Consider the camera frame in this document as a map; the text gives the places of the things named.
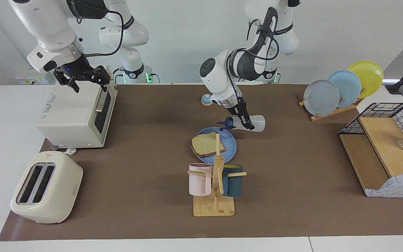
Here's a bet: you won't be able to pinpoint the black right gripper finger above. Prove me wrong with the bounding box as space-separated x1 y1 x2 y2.
54 68 80 93
89 65 111 92

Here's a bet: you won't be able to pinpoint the white bottle with blue cap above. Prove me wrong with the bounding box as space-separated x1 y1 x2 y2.
218 115 266 132

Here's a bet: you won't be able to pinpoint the brown bread slice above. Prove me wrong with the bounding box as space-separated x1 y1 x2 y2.
191 131 226 157

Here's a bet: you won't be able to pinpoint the grey round plate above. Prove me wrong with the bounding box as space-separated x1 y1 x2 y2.
304 79 340 117

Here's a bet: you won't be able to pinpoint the wooden plate rack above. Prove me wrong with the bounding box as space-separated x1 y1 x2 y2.
299 87 365 121

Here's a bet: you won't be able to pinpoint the light blue round plate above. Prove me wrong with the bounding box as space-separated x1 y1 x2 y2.
327 70 362 108

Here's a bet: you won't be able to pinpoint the yellow round plate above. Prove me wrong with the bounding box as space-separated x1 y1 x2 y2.
347 61 384 99

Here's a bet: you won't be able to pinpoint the white power strip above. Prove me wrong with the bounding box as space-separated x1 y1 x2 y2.
14 68 57 85

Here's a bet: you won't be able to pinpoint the white toaster oven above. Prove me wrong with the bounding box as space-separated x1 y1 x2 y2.
35 65 118 149

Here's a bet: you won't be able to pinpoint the teal mug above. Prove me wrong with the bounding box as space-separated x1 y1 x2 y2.
221 164 244 197

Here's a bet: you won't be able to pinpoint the pink mug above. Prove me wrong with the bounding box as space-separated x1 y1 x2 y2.
189 163 213 196

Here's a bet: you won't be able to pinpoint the wooden mug rack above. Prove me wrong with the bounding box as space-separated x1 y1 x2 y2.
188 134 247 217

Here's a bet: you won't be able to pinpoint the cream two-slot toaster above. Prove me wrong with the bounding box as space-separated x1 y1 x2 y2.
11 150 84 224

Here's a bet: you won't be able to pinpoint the brown table mat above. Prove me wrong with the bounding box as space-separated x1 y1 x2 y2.
0 83 403 242

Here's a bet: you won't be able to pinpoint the wooden shelf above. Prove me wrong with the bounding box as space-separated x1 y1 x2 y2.
339 117 403 196

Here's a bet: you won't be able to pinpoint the white checked cloth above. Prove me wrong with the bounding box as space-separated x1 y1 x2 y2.
365 171 403 198

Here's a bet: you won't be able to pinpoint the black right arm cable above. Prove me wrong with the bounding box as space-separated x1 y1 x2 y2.
77 10 124 57

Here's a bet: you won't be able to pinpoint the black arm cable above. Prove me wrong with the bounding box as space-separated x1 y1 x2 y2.
77 10 124 57
246 17 281 62

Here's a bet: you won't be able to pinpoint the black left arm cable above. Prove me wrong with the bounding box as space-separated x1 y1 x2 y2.
246 17 281 62

